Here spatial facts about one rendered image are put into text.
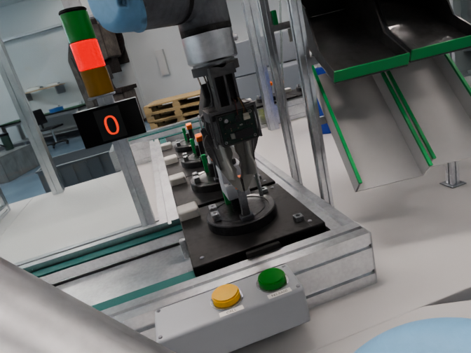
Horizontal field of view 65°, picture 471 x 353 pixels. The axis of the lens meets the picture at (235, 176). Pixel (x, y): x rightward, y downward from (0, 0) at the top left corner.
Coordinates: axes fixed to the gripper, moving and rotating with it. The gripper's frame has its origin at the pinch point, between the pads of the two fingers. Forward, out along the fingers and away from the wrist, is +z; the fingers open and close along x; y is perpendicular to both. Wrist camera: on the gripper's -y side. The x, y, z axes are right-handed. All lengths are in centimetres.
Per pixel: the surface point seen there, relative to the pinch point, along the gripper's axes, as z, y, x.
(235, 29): -65, -969, 258
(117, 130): -11.9, -16.6, -18.4
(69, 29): -31.2, -17.1, -20.5
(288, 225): 10.0, 1.3, 6.2
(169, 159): 8, -65, -11
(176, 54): -42, -1024, 93
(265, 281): 9.8, 14.7, -2.7
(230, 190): 2.6, -4.4, -1.4
